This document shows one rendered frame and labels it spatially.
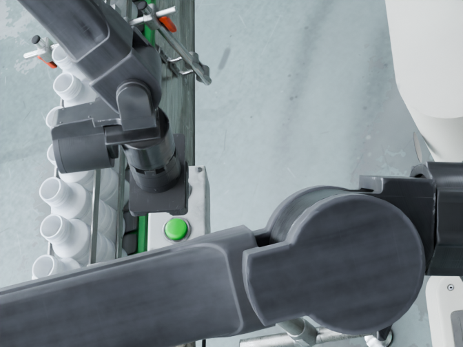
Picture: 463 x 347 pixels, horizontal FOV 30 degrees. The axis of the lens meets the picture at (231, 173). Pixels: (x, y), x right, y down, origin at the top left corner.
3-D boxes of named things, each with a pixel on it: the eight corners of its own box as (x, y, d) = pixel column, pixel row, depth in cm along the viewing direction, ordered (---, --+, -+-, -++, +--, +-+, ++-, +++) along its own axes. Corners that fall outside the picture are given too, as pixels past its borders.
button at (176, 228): (166, 222, 118) (165, 217, 117) (188, 220, 118) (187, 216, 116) (165, 242, 116) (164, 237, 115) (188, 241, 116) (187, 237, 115)
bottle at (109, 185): (100, 185, 140) (40, 140, 127) (131, 174, 139) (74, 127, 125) (101, 218, 137) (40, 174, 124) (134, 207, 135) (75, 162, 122)
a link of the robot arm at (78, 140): (147, 82, 86) (148, 43, 93) (31, 98, 86) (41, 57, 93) (166, 180, 92) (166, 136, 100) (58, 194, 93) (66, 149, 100)
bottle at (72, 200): (134, 226, 134) (75, 182, 121) (109, 256, 133) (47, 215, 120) (112, 206, 137) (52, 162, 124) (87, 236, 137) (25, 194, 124)
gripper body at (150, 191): (131, 218, 101) (119, 190, 95) (134, 143, 106) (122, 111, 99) (186, 215, 101) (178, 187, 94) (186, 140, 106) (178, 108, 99)
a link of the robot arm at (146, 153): (169, 140, 90) (165, 95, 93) (104, 149, 90) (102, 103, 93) (178, 171, 96) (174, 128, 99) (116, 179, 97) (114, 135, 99)
